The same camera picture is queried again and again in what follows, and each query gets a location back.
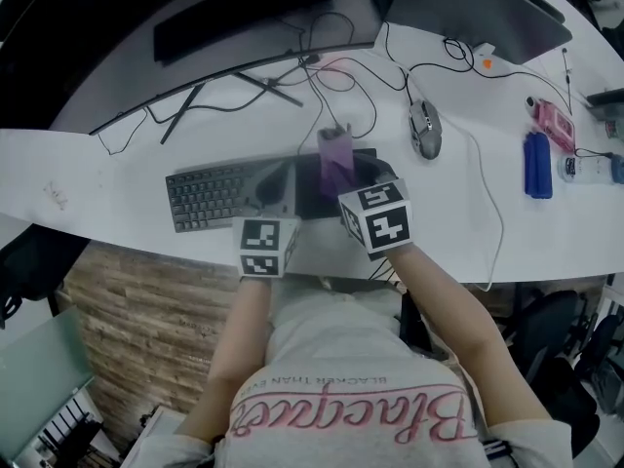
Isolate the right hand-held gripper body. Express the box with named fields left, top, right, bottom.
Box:
left=337, top=177, right=413, bottom=263

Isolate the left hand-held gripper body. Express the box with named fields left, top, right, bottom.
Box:
left=232, top=206, right=303, bottom=279

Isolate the purple cloth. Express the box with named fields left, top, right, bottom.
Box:
left=316, top=122, right=357, bottom=199

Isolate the black keyboard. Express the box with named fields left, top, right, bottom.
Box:
left=165, top=147, right=379, bottom=234

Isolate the person's right forearm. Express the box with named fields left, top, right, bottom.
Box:
left=384, top=244, right=552, bottom=431

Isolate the person's left forearm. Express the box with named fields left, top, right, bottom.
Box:
left=175, top=275, right=274, bottom=446

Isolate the grey computer mouse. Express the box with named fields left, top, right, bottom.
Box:
left=408, top=98, right=444, bottom=160

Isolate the black monitor stand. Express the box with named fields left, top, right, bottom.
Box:
left=159, top=68, right=304, bottom=145

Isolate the black waist pack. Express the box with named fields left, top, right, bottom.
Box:
left=399, top=290, right=449, bottom=360

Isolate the white printed t-shirt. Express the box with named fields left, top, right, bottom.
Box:
left=121, top=275, right=574, bottom=468

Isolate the blue folded pouch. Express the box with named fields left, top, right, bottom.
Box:
left=523, top=131, right=555, bottom=200

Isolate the pink handheld device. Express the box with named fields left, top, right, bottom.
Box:
left=525, top=95, right=577, bottom=149

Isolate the thin black rod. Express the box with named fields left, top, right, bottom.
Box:
left=560, top=46, right=574, bottom=116

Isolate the black office chair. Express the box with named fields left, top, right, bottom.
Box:
left=506, top=288, right=624, bottom=457
left=0, top=234, right=92, bottom=331

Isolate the curved black monitor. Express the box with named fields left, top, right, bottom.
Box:
left=0, top=0, right=376, bottom=137

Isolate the frosted glass panel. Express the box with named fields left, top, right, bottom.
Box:
left=0, top=304, right=97, bottom=457

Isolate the black mouse cable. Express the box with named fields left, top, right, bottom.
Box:
left=379, top=21, right=425, bottom=106

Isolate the white cable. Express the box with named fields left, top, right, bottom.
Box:
left=441, top=124, right=506, bottom=292

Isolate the black monitor power cable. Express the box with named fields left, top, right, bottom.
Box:
left=97, top=107, right=150, bottom=156

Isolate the white bracket with orange dot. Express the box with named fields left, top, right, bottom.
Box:
left=471, top=42, right=511, bottom=75

